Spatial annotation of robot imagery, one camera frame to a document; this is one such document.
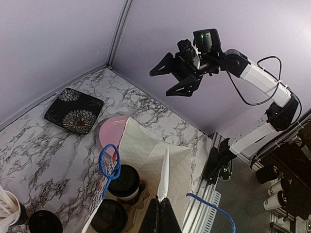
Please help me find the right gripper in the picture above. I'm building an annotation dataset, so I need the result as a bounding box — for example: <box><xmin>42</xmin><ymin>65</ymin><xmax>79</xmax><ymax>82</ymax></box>
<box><xmin>149</xmin><ymin>29</ymin><xmax>224</xmax><ymax>97</ymax></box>

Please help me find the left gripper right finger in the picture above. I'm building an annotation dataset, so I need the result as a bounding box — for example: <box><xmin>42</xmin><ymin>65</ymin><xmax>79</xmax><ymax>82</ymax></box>
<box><xmin>160</xmin><ymin>198</ymin><xmax>182</xmax><ymax>233</ymax></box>

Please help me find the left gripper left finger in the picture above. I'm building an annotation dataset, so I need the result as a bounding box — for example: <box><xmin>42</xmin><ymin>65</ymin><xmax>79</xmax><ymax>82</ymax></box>
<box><xmin>140</xmin><ymin>198</ymin><xmax>160</xmax><ymax>233</ymax></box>

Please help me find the brown cardboard cup carrier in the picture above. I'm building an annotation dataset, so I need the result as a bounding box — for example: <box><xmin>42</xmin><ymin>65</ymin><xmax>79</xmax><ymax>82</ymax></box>
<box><xmin>117</xmin><ymin>180</ymin><xmax>151</xmax><ymax>233</ymax></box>

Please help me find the checkered paper bag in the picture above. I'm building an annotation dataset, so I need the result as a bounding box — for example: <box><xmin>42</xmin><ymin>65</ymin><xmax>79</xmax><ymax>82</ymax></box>
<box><xmin>82</xmin><ymin>116</ymin><xmax>238</xmax><ymax>233</ymax></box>

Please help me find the pink plate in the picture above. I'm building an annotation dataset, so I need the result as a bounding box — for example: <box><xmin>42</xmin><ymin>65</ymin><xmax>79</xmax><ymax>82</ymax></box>
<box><xmin>99</xmin><ymin>116</ymin><xmax>129</xmax><ymax>148</ymax></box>

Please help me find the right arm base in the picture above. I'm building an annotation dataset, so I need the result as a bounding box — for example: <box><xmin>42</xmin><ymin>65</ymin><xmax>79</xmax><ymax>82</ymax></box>
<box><xmin>202</xmin><ymin>138</ymin><xmax>237</xmax><ymax>185</ymax></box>

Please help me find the black patterned square plate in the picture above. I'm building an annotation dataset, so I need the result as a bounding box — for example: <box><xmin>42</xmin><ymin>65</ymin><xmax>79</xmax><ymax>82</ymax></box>
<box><xmin>44</xmin><ymin>88</ymin><xmax>104</xmax><ymax>135</ymax></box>

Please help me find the stack of black lids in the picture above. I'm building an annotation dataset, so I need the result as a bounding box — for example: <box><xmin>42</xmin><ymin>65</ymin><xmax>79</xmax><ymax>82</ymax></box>
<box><xmin>28</xmin><ymin>210</ymin><xmax>63</xmax><ymax>233</ymax></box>

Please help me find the black cup holding straws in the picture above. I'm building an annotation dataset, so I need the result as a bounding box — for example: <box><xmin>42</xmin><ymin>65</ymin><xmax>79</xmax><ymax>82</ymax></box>
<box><xmin>10</xmin><ymin>201</ymin><xmax>28</xmax><ymax>226</ymax></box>

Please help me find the bundle of white wrapped straws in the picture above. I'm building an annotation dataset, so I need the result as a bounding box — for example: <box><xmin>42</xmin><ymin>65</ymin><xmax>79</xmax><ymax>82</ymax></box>
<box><xmin>0</xmin><ymin>186</ymin><xmax>21</xmax><ymax>233</ymax></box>

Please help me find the aluminium front rail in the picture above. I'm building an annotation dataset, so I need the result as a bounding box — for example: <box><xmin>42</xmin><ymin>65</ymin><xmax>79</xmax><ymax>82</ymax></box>
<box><xmin>181</xmin><ymin>132</ymin><xmax>234</xmax><ymax>233</ymax></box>

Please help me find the right aluminium post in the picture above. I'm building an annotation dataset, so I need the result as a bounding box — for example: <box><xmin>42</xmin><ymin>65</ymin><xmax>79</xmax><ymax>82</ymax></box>
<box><xmin>105</xmin><ymin>0</ymin><xmax>133</xmax><ymax>70</ymax></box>

